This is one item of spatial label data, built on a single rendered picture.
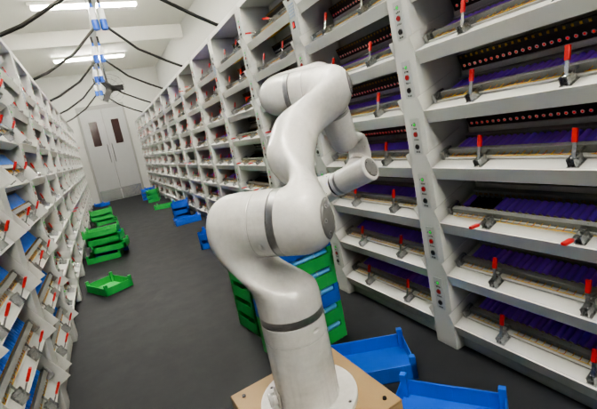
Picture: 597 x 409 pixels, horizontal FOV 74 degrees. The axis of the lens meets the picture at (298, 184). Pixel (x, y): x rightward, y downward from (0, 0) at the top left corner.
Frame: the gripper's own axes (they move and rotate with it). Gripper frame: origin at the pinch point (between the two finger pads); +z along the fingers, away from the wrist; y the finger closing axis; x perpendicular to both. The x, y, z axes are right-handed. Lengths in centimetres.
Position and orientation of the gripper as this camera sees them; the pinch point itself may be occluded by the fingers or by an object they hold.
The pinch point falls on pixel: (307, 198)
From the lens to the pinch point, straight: 150.2
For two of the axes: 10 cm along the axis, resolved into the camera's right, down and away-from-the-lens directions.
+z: -6.3, 3.4, 7.0
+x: 7.8, 3.2, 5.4
